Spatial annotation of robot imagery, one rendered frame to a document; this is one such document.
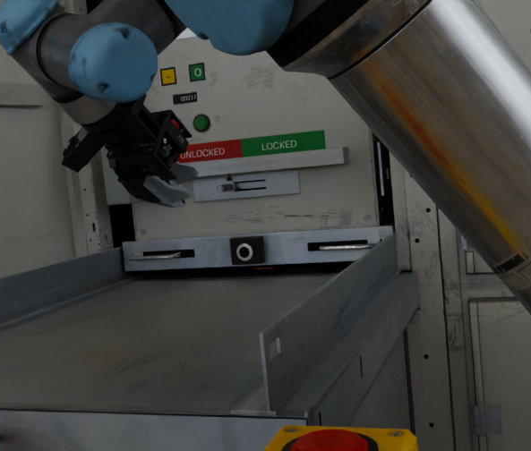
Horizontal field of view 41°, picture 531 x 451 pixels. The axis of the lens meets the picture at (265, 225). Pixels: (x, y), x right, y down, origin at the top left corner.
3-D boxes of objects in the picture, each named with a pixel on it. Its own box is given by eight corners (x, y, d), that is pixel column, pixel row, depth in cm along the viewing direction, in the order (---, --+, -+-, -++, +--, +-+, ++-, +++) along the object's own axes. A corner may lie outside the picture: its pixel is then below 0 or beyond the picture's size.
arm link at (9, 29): (7, 38, 71) (-30, 27, 76) (77, 111, 78) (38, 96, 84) (58, -18, 72) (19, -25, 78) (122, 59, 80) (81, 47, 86)
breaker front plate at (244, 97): (377, 234, 126) (355, -44, 122) (134, 248, 142) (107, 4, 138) (379, 234, 127) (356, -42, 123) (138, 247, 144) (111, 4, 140)
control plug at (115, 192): (129, 204, 130) (118, 106, 129) (106, 206, 132) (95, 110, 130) (149, 200, 138) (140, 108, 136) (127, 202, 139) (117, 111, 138)
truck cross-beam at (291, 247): (395, 259, 125) (392, 225, 125) (124, 271, 143) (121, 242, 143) (399, 255, 130) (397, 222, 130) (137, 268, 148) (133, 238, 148)
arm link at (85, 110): (41, 107, 82) (67, 55, 86) (67, 132, 86) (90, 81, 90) (90, 98, 79) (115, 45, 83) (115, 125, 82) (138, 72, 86)
